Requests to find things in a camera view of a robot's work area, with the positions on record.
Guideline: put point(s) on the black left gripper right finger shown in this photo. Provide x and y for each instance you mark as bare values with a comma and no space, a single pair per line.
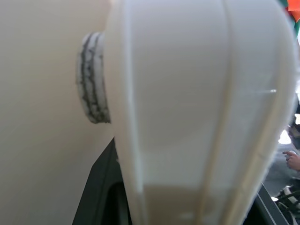
267,211

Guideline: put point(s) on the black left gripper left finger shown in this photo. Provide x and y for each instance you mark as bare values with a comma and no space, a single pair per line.
103,187

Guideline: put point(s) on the grey white marbled disc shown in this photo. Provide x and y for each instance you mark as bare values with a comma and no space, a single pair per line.
92,79

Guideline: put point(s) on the bystander's bare hand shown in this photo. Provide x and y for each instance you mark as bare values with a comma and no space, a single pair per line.
294,160

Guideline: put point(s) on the orange and teal backpack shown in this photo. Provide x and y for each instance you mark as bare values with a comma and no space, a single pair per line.
294,7

